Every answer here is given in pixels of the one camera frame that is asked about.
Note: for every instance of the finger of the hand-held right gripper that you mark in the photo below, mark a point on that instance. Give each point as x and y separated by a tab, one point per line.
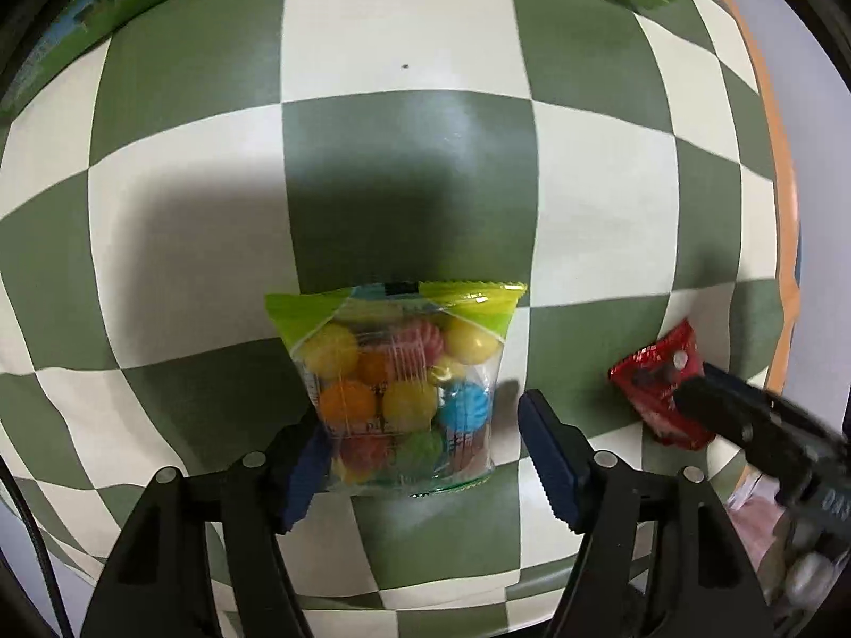
744	429
764	399

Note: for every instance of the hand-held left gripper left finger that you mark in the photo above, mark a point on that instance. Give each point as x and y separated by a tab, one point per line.
300	478

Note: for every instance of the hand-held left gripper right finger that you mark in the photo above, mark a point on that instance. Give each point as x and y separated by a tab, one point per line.
555	472

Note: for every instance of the small red snack packet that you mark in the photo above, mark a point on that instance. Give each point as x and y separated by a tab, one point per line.
655	385

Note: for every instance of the clear bag of colourful candy balls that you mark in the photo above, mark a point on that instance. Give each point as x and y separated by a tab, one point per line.
399	385

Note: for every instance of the green and white checkered mat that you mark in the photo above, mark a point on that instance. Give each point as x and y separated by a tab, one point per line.
399	166

